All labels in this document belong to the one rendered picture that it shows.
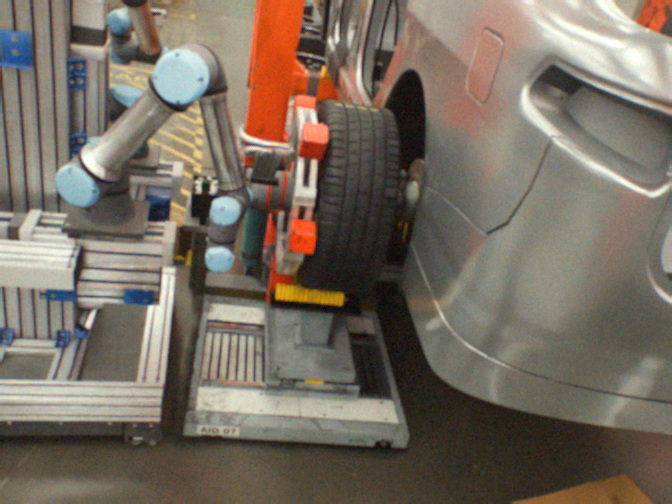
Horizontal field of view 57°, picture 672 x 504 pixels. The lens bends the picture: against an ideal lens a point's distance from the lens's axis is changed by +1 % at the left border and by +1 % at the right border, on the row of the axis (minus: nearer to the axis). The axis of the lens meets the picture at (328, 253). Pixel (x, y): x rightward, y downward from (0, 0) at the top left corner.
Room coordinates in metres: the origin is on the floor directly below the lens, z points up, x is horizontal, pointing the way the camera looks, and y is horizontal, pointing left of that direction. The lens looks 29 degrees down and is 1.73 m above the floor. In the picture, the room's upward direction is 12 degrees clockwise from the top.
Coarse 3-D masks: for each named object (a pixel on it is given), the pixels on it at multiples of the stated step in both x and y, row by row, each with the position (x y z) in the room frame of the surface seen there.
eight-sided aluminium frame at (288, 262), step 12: (300, 108) 2.05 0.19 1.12; (300, 120) 1.92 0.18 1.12; (312, 120) 1.95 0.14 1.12; (300, 132) 1.84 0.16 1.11; (288, 168) 2.18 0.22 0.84; (300, 168) 1.75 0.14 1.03; (312, 168) 1.76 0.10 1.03; (300, 180) 1.73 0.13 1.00; (312, 180) 1.74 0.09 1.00; (300, 192) 1.70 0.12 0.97; (312, 192) 1.71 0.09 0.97; (300, 204) 1.69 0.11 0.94; (312, 204) 1.70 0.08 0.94; (288, 228) 1.72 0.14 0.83; (276, 240) 2.03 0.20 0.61; (288, 252) 1.69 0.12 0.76; (288, 264) 1.84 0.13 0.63; (300, 264) 1.74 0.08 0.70
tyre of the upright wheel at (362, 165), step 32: (352, 128) 1.85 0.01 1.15; (384, 128) 1.90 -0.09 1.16; (352, 160) 1.76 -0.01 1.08; (384, 160) 1.79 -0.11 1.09; (352, 192) 1.70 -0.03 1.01; (384, 192) 1.73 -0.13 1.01; (320, 224) 1.66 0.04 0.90; (352, 224) 1.68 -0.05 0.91; (384, 224) 1.70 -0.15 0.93; (320, 256) 1.65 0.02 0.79; (352, 256) 1.67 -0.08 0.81; (384, 256) 1.69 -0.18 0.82; (320, 288) 1.76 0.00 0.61; (352, 288) 1.75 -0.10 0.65
